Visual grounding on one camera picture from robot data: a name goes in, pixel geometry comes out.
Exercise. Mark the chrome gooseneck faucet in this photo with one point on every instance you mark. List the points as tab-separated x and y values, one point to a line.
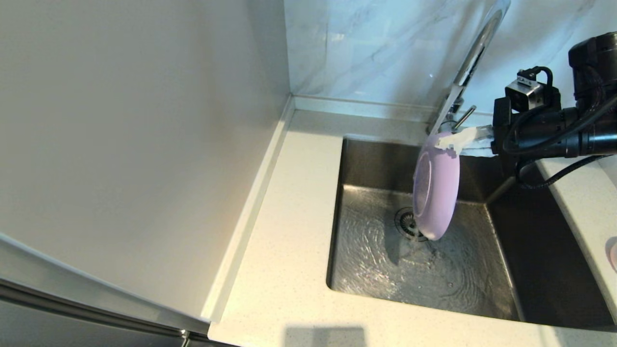
477	48

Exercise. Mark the tall white cabinet grey front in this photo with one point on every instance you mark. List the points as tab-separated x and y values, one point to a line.
120	144

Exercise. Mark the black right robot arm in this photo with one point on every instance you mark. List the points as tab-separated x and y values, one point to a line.
597	96

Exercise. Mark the stainless steel sink basin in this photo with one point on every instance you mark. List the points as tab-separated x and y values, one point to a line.
434	279

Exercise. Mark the round metal drain strainer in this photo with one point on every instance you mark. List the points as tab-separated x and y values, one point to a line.
405	221

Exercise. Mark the pale pink bowl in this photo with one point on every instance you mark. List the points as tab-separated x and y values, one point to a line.
613	253

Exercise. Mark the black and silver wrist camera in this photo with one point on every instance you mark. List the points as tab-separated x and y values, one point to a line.
530	91

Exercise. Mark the purple plastic plate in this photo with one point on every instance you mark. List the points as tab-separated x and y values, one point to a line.
438	193

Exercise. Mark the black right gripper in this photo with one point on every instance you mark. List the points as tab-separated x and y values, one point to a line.
540	132

